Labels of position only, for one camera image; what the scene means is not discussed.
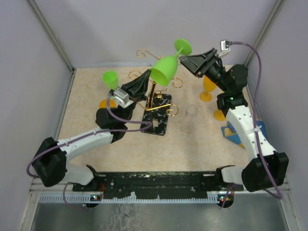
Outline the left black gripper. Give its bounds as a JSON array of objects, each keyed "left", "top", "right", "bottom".
[{"left": 117, "top": 69, "right": 152, "bottom": 125}]

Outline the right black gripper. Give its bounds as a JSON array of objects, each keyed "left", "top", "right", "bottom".
[{"left": 178, "top": 48, "right": 229, "bottom": 92}]

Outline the green plastic wine glass front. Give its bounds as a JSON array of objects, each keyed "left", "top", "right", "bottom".
[{"left": 150, "top": 38, "right": 192, "bottom": 86}]

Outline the green plastic wine glass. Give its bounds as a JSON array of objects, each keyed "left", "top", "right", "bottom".
[
  {"left": 102, "top": 70, "right": 119, "bottom": 90},
  {"left": 150, "top": 38, "right": 192, "bottom": 86}
]

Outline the clear wine glass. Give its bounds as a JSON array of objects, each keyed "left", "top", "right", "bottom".
[{"left": 181, "top": 104, "right": 198, "bottom": 135}]

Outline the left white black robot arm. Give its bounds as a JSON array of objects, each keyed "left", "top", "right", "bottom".
[{"left": 26, "top": 69, "right": 152, "bottom": 191}]

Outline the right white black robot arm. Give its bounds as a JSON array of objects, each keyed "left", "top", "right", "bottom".
[{"left": 179, "top": 48, "right": 289, "bottom": 192}]

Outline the gold wine glass rack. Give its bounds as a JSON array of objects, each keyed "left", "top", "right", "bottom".
[{"left": 141, "top": 56, "right": 183, "bottom": 136}]

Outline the green plastic wine glass back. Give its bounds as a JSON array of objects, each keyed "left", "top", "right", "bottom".
[{"left": 102, "top": 70, "right": 119, "bottom": 90}]

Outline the orange plastic wine glass back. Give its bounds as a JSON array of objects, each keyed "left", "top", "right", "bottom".
[{"left": 199, "top": 76, "right": 216, "bottom": 102}]

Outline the orange plastic wine glass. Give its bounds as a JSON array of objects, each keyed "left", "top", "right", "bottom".
[
  {"left": 199, "top": 76, "right": 216, "bottom": 102},
  {"left": 99, "top": 98, "right": 116, "bottom": 109},
  {"left": 213, "top": 109, "right": 226, "bottom": 121}
]

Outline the orange plastic wine glass left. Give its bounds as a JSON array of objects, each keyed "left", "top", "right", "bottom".
[{"left": 99, "top": 98, "right": 116, "bottom": 109}]

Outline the orange plastic wine glass right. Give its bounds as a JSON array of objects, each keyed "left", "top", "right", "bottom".
[{"left": 213, "top": 109, "right": 226, "bottom": 121}]

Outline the blue yellow picture board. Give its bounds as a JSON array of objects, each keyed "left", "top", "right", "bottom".
[{"left": 220, "top": 119, "right": 268, "bottom": 148}]

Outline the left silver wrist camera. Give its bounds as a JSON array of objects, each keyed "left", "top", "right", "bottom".
[{"left": 113, "top": 87, "right": 134, "bottom": 108}]

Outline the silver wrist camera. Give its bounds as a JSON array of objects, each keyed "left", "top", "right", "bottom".
[
  {"left": 218, "top": 40, "right": 232, "bottom": 58},
  {"left": 113, "top": 87, "right": 134, "bottom": 108}
]

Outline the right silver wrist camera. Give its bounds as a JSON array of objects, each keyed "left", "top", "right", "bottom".
[{"left": 218, "top": 40, "right": 232, "bottom": 58}]

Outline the black mounting rail base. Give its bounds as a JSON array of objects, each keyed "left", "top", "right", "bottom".
[{"left": 73, "top": 168, "right": 244, "bottom": 202}]

